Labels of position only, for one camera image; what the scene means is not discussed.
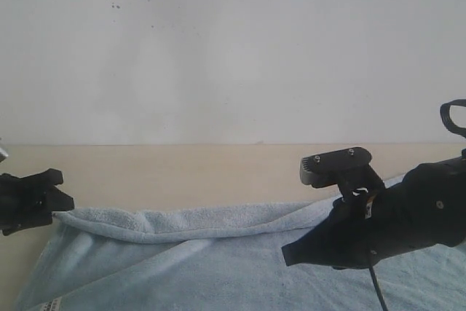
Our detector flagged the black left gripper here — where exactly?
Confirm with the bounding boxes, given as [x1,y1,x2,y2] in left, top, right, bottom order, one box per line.
[1,168,74,235]

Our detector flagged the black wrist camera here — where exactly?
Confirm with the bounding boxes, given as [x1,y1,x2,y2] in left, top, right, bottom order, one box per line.
[299,146,385,202]
[0,138,9,162]

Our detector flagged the black right camera cable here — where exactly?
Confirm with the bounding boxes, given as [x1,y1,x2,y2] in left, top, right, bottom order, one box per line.
[367,98,466,311]

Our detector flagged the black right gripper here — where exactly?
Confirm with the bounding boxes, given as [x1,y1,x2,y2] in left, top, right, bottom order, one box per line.
[281,194,393,269]

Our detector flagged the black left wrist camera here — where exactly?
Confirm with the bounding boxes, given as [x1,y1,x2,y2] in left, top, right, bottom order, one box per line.
[0,138,9,162]

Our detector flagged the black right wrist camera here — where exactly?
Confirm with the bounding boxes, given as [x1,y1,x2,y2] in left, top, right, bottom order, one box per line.
[299,146,385,202]

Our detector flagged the light blue fleece towel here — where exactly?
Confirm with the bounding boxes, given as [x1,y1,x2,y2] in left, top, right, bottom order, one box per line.
[12,174,466,311]

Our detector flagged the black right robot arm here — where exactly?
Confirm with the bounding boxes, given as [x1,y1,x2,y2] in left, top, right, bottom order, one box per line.
[282,147,465,269]

